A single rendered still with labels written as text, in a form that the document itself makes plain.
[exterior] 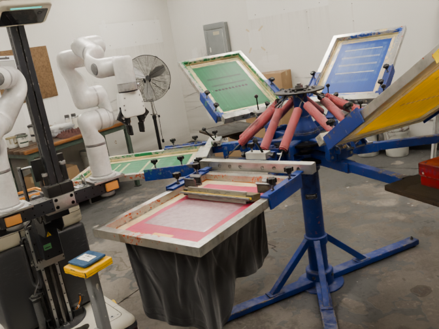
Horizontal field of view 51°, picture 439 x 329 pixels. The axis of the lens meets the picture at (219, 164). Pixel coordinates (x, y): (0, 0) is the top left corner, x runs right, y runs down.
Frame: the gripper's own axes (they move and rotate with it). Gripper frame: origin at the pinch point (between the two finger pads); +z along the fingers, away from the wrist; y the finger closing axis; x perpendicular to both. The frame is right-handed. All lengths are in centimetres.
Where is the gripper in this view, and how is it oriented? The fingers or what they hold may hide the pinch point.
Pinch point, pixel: (136, 128)
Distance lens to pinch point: 188.6
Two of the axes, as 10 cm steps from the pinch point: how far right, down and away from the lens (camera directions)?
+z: 1.5, 9.5, 2.6
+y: -7.4, 2.8, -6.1
